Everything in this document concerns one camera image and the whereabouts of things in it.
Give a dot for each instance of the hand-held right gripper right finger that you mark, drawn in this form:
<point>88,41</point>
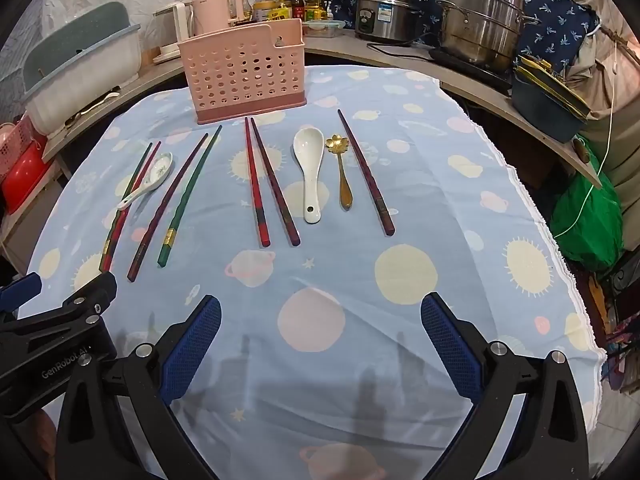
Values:
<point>450,345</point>

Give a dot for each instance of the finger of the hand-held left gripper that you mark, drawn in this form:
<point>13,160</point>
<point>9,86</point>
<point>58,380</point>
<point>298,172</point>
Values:
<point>75,297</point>
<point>20,291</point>

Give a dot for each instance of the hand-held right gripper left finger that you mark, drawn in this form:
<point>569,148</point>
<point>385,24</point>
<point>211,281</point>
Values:
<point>192,345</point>

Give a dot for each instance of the dark red chopstick gold band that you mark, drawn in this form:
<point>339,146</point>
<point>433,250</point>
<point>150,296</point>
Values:
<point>170,200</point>

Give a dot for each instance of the green chopstick gold band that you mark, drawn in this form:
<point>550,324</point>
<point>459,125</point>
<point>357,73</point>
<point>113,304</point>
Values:
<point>187,200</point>

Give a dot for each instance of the dark red brown chopstick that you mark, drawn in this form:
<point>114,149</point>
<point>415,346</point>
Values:
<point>366,175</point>
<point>274,185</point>

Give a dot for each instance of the pink perforated utensil basket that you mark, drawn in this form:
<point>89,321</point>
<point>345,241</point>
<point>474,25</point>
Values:
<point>240,75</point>

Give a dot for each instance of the red plastic basin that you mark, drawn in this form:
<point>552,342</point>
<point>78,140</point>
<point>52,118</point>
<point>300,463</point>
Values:
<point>22,180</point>

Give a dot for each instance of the blue planet print tablecloth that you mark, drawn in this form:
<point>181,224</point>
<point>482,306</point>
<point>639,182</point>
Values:
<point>325,270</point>

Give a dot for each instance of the small pink plastic basket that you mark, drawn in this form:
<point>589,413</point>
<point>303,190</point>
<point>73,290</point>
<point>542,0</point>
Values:
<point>15,142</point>

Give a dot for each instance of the slim green plaid chopstick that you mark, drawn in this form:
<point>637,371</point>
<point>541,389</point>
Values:
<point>141,164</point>

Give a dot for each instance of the small white floral spoon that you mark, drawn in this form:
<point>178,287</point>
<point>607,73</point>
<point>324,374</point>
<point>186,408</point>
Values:
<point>160,166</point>

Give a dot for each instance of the slim red plaid chopstick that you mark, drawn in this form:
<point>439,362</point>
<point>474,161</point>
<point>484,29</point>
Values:
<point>156,150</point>

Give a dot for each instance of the green plastic bag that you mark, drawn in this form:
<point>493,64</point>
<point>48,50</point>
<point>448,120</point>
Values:
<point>587,220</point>

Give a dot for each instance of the gold flower spoon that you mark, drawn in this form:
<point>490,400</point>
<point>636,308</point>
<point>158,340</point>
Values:
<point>344,185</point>

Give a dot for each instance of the white plastic spoon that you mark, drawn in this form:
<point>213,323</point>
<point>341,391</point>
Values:
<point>97,102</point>

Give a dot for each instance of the large white ceramic spoon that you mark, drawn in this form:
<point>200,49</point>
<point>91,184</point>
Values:
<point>309,150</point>

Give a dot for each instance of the white dish box green lid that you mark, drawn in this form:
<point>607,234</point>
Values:
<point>85,70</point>

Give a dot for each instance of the curved wooden counter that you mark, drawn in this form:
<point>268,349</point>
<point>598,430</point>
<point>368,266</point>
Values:
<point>530,125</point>

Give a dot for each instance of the stack of yellow teal bowls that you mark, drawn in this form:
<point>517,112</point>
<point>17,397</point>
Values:
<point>545,105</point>

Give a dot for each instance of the black induction cooker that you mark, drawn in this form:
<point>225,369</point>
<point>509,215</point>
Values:
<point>480,74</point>

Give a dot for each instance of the white electric kettle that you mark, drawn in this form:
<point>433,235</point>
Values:
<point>180,25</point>

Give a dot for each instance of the pink electric kettle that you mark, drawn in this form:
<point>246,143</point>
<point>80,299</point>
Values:
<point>215,15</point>

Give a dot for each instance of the beige curtain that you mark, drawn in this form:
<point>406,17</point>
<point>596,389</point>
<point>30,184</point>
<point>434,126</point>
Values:
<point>615,60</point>

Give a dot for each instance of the steel steamer pot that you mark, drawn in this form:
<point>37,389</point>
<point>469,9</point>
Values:
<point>480,15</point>

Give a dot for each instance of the steel rice cooker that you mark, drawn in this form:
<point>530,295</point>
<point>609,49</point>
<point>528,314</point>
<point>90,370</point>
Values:
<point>385,15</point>

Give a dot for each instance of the clear food container green lid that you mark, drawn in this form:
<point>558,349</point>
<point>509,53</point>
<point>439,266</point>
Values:
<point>322,29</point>

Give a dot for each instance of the yellow lidded jar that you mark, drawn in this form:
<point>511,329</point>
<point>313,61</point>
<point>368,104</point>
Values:
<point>270,11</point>

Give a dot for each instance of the navy floral cloth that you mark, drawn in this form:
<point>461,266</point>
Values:
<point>550,15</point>

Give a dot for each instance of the dark sauce bottle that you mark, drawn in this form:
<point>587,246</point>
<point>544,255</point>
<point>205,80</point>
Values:
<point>298,2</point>

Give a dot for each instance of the cooking oil bottle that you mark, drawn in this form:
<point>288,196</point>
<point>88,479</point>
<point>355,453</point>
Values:
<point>315,5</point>

